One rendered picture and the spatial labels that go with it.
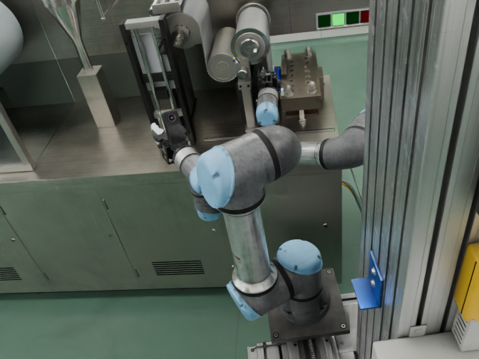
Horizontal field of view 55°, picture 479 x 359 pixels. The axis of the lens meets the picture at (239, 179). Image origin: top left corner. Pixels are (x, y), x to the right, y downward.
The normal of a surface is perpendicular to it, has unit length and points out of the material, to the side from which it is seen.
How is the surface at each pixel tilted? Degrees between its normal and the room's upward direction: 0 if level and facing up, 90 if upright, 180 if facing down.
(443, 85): 90
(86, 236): 90
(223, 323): 0
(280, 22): 90
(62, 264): 90
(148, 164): 0
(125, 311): 0
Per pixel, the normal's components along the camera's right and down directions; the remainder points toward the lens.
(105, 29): -0.07, 0.66
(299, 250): -0.03, -0.80
